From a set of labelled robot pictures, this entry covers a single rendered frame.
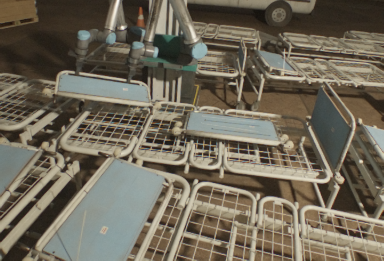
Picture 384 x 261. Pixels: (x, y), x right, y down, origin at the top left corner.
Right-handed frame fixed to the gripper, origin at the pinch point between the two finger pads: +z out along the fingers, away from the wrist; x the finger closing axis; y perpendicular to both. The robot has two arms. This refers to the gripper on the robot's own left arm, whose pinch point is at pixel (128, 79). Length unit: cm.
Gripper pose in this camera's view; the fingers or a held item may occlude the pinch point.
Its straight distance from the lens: 257.7
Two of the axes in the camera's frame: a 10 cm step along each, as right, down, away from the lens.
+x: 2.6, 5.9, -7.6
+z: -3.2, 8.0, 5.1
